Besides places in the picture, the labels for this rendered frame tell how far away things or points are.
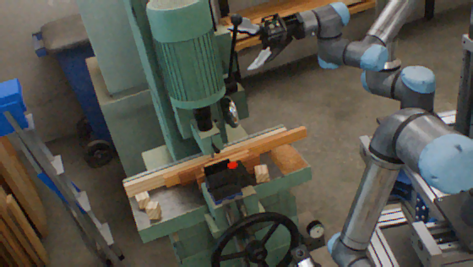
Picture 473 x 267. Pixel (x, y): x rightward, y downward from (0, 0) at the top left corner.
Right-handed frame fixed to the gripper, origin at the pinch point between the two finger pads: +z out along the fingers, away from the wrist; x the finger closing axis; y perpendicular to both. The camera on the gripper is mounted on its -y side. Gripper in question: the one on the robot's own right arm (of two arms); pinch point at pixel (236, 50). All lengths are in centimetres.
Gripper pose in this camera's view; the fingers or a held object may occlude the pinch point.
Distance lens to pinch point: 140.6
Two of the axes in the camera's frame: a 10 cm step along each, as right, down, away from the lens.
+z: -9.2, 3.3, -2.0
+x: 3.8, 8.7, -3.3
